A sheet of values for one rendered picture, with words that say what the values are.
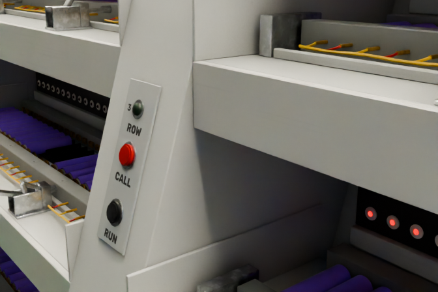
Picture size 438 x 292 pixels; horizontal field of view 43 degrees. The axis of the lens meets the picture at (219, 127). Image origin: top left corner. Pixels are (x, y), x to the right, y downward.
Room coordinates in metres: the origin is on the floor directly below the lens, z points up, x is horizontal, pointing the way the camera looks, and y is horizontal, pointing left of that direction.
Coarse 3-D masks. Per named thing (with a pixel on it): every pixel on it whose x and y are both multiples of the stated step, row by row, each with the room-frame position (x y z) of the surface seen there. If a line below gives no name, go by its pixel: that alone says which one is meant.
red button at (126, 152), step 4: (124, 144) 0.40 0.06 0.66; (128, 144) 0.40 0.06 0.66; (124, 148) 0.39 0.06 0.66; (128, 148) 0.39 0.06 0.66; (132, 148) 0.39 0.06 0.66; (120, 152) 0.40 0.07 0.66; (124, 152) 0.39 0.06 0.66; (128, 152) 0.39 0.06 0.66; (132, 152) 0.39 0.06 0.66; (120, 156) 0.40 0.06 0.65; (124, 156) 0.39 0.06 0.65; (128, 156) 0.39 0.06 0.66; (132, 156) 0.39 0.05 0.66; (120, 160) 0.40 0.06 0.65; (124, 160) 0.39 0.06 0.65; (128, 160) 0.39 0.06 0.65; (124, 164) 0.39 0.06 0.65; (128, 164) 0.39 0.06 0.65
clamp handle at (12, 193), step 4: (20, 184) 0.56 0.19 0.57; (24, 184) 0.56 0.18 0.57; (24, 188) 0.56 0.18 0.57; (0, 192) 0.54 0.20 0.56; (4, 192) 0.55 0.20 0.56; (8, 192) 0.55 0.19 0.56; (12, 192) 0.55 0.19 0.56; (16, 192) 0.56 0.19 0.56; (20, 192) 0.56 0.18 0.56; (24, 192) 0.56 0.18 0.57; (8, 196) 0.55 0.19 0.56; (12, 196) 0.55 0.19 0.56
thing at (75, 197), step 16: (0, 144) 0.72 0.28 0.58; (16, 144) 0.72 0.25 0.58; (0, 160) 0.70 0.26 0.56; (16, 160) 0.68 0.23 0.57; (32, 160) 0.66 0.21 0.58; (32, 176) 0.64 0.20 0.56; (48, 176) 0.60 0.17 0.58; (64, 176) 0.60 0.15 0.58; (64, 192) 0.57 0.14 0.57; (80, 192) 0.56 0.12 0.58; (80, 208) 0.54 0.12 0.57
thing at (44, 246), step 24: (0, 96) 0.97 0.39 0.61; (24, 96) 1.00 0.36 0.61; (48, 96) 0.93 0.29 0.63; (96, 120) 0.80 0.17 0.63; (0, 168) 0.70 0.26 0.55; (0, 216) 0.57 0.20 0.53; (48, 216) 0.56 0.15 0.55; (0, 240) 0.58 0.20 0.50; (24, 240) 0.51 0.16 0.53; (48, 240) 0.51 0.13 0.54; (72, 240) 0.43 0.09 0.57; (24, 264) 0.52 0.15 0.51; (48, 264) 0.47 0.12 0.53; (72, 264) 0.43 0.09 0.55; (48, 288) 0.48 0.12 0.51
